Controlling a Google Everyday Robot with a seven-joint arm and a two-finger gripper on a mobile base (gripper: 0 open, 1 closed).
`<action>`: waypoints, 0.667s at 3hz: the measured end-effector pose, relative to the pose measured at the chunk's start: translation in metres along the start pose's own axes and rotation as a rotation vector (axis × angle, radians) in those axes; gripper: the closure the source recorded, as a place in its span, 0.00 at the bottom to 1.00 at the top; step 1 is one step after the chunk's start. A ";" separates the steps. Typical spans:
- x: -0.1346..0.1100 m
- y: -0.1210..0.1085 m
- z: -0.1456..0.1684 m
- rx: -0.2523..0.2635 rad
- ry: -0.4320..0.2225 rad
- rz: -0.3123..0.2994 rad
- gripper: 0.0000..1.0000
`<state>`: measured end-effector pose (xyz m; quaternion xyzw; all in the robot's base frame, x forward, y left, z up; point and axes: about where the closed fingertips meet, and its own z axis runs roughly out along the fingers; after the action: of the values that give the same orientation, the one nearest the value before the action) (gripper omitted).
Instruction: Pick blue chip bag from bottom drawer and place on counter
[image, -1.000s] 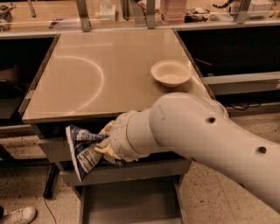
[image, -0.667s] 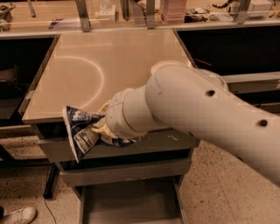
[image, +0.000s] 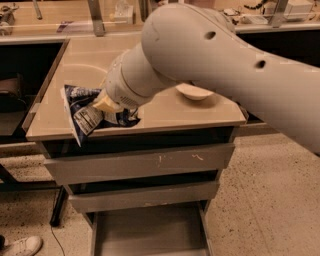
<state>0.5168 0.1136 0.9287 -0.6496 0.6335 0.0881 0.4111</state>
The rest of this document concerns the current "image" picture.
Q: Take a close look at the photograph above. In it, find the blue chip bag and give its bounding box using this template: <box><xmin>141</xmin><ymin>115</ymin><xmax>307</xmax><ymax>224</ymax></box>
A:
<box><xmin>61</xmin><ymin>85</ymin><xmax>140</xmax><ymax>146</ymax></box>

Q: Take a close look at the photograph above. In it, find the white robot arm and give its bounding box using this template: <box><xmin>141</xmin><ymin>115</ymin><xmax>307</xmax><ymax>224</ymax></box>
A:
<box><xmin>104</xmin><ymin>3</ymin><xmax>320</xmax><ymax>155</ymax></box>

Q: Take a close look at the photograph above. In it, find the top grey drawer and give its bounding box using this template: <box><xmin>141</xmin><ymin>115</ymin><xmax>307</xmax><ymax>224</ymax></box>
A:
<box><xmin>45</xmin><ymin>143</ymin><xmax>235</xmax><ymax>185</ymax></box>

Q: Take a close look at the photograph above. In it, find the grey drawer cabinet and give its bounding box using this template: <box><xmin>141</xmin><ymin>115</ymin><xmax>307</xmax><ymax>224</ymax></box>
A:
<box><xmin>25</xmin><ymin>34</ymin><xmax>245</xmax><ymax>256</ymax></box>

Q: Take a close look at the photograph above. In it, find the middle grey drawer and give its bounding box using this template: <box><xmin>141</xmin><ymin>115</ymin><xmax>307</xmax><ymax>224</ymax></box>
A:
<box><xmin>69</xmin><ymin>181</ymin><xmax>219</xmax><ymax>213</ymax></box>

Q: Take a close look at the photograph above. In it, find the bottom open grey drawer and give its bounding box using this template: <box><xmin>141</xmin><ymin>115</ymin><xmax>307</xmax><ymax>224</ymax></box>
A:
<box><xmin>90</xmin><ymin>202</ymin><xmax>214</xmax><ymax>256</ymax></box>

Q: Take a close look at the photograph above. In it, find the white paper bowl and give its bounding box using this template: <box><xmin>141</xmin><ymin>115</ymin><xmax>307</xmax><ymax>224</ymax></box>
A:
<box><xmin>176</xmin><ymin>83</ymin><xmax>212</xmax><ymax>101</ymax></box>

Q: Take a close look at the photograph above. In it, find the white box on shelf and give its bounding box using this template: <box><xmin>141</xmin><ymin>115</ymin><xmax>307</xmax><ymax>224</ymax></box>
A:
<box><xmin>113</xmin><ymin>0</ymin><xmax>134</xmax><ymax>24</ymax></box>

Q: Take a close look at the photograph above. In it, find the black table leg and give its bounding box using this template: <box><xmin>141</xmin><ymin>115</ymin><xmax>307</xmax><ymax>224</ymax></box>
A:
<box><xmin>49</xmin><ymin>186</ymin><xmax>68</xmax><ymax>227</ymax></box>

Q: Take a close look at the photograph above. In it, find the white sneaker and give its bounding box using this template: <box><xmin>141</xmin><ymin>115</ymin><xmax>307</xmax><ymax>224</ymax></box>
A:
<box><xmin>0</xmin><ymin>236</ymin><xmax>43</xmax><ymax>256</ymax></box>

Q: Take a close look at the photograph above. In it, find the white box far right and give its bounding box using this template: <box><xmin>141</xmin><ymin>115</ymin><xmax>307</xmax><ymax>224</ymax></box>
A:
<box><xmin>284</xmin><ymin>0</ymin><xmax>313</xmax><ymax>21</ymax></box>

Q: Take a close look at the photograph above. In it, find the left metal bracket post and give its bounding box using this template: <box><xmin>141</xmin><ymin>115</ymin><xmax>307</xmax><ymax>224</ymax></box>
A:
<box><xmin>87</xmin><ymin>0</ymin><xmax>105</xmax><ymax>37</ymax></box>

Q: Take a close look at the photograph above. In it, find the metal bracket post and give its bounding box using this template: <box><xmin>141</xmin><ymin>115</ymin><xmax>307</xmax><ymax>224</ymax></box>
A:
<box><xmin>87</xmin><ymin>0</ymin><xmax>105</xmax><ymax>37</ymax></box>
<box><xmin>268</xmin><ymin>0</ymin><xmax>289</xmax><ymax>28</ymax></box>

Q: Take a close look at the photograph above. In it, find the black floor cable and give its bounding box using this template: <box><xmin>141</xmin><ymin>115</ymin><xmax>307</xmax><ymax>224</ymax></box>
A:
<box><xmin>49</xmin><ymin>189</ymin><xmax>66</xmax><ymax>256</ymax></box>

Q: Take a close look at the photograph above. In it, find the right metal bracket post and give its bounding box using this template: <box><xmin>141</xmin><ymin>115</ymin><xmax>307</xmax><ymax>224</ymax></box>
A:
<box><xmin>268</xmin><ymin>0</ymin><xmax>289</xmax><ymax>28</ymax></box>

